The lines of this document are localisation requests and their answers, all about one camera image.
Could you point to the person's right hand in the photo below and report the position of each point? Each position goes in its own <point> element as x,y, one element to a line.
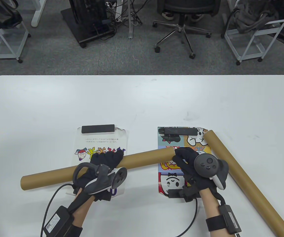
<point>186,158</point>

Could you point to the person's left hand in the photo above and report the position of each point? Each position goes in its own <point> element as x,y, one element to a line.
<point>107,159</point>

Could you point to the white cartoon print poster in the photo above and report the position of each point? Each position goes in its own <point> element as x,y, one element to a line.
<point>100,142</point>

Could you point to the colourful cartoon panel poster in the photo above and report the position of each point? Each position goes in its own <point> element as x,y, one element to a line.
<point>166,180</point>

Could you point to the brown cardboard mailing tube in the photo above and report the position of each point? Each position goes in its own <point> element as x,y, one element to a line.
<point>243,177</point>
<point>144,156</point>

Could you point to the person's right forearm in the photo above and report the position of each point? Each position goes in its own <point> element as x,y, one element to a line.
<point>211,205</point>

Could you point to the person's left forearm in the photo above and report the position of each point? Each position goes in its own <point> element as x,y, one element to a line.
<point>82,212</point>

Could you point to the grey and white hand controller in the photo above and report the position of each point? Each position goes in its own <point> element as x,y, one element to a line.
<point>207,165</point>
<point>100,182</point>

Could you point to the black wrist sensor box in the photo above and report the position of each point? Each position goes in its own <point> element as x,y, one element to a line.
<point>228,218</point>
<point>55,222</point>

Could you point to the white wheeled cart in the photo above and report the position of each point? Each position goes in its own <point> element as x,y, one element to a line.
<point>8,47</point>
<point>250,49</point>

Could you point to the black office chair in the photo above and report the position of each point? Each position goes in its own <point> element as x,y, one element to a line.
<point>181,27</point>

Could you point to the black wheeled computer stand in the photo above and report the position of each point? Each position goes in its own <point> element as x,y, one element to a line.
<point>87,24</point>

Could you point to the white power strip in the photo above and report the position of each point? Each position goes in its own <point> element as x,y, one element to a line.
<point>119,12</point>

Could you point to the grey bag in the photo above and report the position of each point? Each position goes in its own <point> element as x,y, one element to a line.
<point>250,19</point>

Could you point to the white desk leg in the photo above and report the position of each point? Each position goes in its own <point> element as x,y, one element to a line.
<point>37,17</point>

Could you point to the black bag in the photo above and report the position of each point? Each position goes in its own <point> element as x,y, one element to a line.
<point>1,14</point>

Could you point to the white upright post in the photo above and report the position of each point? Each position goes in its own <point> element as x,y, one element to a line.
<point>131,29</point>

